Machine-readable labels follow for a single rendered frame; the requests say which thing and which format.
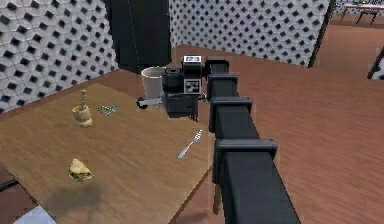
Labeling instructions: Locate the dark chair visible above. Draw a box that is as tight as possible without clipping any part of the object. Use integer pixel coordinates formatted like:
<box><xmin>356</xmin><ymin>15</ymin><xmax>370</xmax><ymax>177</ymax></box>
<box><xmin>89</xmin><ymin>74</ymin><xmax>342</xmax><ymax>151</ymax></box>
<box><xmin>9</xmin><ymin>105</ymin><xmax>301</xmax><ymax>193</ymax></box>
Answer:
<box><xmin>355</xmin><ymin>9</ymin><xmax>380</xmax><ymax>26</ymax></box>

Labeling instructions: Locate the tan sandwich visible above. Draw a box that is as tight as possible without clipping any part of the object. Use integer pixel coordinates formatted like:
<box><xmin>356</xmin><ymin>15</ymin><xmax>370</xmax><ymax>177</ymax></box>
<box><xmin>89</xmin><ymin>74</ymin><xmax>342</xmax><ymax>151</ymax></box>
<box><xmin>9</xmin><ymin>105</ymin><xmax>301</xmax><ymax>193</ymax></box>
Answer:
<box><xmin>68</xmin><ymin>157</ymin><xmax>94</xmax><ymax>183</ymax></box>

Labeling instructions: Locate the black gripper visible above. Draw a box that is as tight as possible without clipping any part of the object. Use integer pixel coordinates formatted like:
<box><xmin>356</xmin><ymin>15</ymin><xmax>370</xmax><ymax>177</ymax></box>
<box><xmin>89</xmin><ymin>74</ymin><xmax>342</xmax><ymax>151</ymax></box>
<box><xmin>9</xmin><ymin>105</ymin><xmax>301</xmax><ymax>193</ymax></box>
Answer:
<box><xmin>136</xmin><ymin>66</ymin><xmax>200</xmax><ymax>120</ymax></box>

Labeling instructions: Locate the black fridge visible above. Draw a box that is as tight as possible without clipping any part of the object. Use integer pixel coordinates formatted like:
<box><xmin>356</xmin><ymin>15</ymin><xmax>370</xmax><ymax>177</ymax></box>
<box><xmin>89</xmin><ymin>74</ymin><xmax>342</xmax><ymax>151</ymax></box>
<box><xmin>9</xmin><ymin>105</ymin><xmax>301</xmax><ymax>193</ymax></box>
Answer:
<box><xmin>105</xmin><ymin>0</ymin><xmax>173</xmax><ymax>74</ymax></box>

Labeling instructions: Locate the brown wooden table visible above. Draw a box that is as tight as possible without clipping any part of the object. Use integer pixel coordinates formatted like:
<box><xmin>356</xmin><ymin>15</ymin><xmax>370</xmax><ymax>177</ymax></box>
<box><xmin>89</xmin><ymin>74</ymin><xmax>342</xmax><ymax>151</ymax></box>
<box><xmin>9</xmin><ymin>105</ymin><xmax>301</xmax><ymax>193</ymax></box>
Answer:
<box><xmin>0</xmin><ymin>82</ymin><xmax>223</xmax><ymax>224</ymax></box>

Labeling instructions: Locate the silver fork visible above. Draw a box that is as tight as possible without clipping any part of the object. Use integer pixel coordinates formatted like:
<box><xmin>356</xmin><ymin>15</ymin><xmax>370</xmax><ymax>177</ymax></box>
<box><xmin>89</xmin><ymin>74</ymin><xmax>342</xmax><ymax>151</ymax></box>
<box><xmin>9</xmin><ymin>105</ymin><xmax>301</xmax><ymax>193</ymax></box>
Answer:
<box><xmin>176</xmin><ymin>129</ymin><xmax>204</xmax><ymax>160</ymax></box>

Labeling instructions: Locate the pink-topped wooden table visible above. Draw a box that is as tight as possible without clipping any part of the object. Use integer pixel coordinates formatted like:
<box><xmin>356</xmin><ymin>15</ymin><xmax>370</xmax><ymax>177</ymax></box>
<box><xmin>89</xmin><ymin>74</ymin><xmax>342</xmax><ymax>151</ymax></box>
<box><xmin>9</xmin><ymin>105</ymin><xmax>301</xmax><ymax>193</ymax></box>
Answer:
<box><xmin>338</xmin><ymin>2</ymin><xmax>384</xmax><ymax>26</ymax></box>

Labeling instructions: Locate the tan wooden pestle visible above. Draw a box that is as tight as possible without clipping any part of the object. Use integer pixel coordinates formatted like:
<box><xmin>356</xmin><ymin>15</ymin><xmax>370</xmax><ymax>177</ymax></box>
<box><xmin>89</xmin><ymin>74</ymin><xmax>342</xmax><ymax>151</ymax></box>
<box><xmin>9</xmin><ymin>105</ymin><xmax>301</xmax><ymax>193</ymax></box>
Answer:
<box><xmin>79</xmin><ymin>89</ymin><xmax>88</xmax><ymax>111</ymax></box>

